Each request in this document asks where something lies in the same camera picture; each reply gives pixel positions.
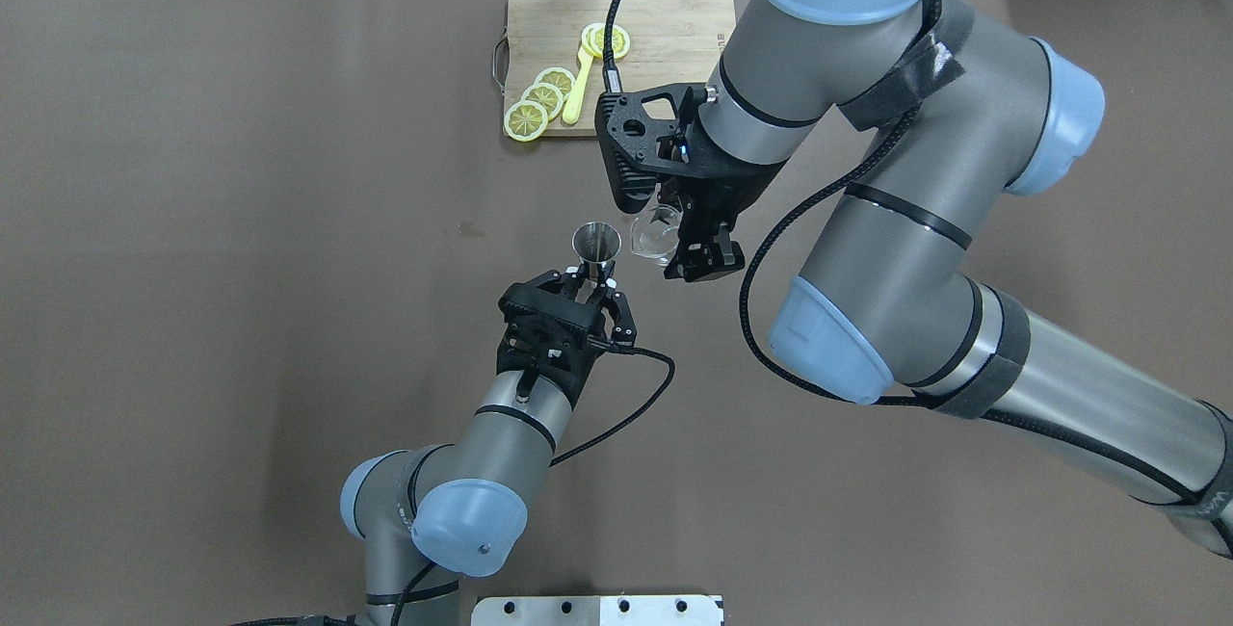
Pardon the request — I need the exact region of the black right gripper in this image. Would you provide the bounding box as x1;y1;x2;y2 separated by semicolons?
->
658;164;783;283

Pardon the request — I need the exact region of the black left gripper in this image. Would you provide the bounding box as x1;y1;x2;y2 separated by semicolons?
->
496;267;637;409

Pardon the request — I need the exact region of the clear glass measuring cup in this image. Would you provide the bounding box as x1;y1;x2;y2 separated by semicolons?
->
629;205;682;267

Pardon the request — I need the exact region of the steel jigger shaker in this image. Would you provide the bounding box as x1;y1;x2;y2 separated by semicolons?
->
572;222;621;285

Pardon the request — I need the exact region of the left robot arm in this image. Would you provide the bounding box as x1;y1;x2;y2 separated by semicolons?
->
339;262;636;625

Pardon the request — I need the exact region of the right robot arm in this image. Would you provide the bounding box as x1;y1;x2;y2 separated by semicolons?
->
660;0;1231;559

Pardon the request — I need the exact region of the lemon slice end of row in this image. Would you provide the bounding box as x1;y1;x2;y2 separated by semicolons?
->
502;99;550;143

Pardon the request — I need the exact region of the lemon slice middle of row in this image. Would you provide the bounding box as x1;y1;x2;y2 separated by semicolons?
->
522;81;567;121

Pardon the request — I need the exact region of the bamboo cutting board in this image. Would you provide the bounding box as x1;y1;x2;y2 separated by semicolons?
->
502;0;736;110

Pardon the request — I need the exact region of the lemon slice near knife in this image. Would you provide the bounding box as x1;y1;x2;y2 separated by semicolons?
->
536;65;576;99

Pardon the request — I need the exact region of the lemon slice on knife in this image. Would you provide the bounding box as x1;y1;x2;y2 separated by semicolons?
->
580;22;633;62

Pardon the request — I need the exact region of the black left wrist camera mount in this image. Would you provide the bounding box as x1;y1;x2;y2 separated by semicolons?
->
498;278;605;341

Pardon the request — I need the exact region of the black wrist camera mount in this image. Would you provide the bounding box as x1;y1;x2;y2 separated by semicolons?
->
594;83;721;214
498;278;605;341

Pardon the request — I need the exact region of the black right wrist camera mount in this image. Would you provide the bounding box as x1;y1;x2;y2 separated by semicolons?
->
594;83;721;214

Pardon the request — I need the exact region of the white camera post base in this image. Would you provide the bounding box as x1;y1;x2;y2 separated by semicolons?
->
470;594;726;625

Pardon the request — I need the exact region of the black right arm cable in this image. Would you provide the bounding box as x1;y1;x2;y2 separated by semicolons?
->
600;0;1233;511

